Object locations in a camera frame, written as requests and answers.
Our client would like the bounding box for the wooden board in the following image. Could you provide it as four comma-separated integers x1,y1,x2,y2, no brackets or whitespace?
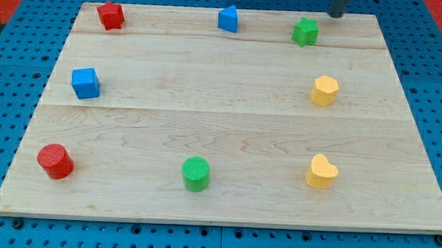
0,2,442,234

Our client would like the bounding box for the green cylinder block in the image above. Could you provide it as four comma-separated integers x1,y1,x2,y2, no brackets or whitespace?
181,156,210,193

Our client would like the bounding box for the blue cube block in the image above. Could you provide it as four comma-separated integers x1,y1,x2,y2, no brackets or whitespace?
71,67,100,99

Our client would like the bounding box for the yellow heart block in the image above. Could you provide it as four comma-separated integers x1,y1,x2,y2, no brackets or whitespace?
305,154,339,189

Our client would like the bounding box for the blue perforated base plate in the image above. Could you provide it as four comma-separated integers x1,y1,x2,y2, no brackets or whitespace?
0,0,442,248

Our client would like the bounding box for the red cylinder block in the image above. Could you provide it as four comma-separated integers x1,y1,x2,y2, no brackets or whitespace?
37,143,74,180

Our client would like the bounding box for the red star block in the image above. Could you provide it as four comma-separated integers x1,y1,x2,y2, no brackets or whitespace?
97,1,125,30

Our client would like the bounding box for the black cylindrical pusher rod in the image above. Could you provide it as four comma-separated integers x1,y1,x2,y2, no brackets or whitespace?
328,0,349,19

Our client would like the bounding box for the blue triangle block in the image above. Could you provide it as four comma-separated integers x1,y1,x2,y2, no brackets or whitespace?
217,5,238,33

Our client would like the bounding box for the green star block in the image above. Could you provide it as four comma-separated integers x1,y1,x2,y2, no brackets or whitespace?
291,17,320,47

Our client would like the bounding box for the yellow hexagon block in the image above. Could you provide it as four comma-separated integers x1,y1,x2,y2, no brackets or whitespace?
311,75,339,107

